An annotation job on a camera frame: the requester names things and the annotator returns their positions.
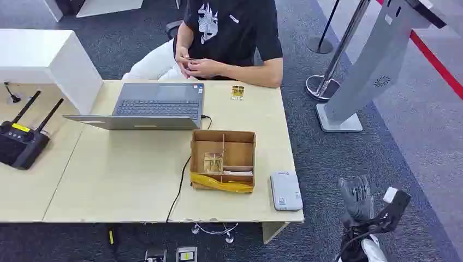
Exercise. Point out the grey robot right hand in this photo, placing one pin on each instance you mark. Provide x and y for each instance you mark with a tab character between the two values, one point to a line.
358	202

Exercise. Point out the person's left hand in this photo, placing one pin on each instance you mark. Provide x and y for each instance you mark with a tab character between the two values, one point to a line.
206	68

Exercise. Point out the person's right hand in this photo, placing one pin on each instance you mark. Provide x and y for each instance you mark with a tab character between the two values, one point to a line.
182	58

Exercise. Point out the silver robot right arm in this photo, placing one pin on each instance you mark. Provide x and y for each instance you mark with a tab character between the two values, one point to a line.
372	251

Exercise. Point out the black office chair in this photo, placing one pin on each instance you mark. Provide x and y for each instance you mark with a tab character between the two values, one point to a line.
173	29

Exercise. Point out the person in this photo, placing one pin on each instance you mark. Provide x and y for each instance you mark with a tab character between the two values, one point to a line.
231	36

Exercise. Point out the grey laptop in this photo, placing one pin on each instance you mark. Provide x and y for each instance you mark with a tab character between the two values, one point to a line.
159	105

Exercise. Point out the pale grey flat device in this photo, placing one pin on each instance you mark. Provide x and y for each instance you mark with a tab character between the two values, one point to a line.
286	191

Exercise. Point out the wooden card box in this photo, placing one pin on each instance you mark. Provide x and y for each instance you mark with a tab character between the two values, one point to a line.
237	152

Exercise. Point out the pale desk leg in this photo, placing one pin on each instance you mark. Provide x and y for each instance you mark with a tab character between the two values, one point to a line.
273	230

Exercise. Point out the white platform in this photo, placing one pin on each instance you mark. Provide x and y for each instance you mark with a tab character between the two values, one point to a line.
108	6

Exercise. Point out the gold card with cross print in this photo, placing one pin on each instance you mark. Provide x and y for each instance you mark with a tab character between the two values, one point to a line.
213	163

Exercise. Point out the stack of cards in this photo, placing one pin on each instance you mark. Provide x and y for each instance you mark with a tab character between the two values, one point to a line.
237	171

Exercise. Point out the yellow tape strip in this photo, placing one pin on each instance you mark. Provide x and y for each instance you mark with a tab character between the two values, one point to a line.
220	185

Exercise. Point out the white cabinet block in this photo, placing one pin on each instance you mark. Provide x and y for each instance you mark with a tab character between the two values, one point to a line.
47	54

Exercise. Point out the grey kiosk stand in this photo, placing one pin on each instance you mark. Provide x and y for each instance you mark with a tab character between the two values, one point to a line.
369	61

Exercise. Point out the red barrier belt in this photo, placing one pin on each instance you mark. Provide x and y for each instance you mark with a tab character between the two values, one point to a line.
434	61

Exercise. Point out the small black desk microphone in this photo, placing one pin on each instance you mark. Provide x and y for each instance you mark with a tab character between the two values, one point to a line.
13	97

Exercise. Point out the floor socket box yellow label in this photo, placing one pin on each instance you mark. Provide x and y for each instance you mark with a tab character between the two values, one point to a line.
186	255

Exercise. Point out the black remote controller with antennas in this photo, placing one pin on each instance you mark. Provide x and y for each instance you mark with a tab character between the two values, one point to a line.
18	146

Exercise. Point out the yellow tag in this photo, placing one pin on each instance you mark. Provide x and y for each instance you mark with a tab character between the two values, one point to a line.
111	237

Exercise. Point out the grey floor socket box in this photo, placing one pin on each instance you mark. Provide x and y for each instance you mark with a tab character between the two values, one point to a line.
156	255

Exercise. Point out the black and pale wrist camera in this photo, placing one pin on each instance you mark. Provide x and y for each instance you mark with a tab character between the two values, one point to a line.
398	208

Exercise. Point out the chrome stanchion post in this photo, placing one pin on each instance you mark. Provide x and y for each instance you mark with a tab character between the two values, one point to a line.
325	85

